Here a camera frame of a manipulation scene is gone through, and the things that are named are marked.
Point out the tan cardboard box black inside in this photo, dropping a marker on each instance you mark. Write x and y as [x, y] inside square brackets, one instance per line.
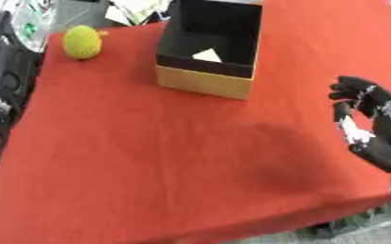
[210, 47]

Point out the white triangular paper piece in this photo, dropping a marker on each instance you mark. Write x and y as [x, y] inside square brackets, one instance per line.
[208, 56]

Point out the yellow-green knitted fruit toy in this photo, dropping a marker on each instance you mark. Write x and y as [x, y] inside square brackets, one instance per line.
[82, 42]

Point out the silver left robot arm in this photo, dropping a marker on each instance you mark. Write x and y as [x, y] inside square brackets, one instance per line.
[4, 73]

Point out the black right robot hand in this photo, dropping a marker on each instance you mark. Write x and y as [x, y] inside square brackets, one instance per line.
[383, 149]

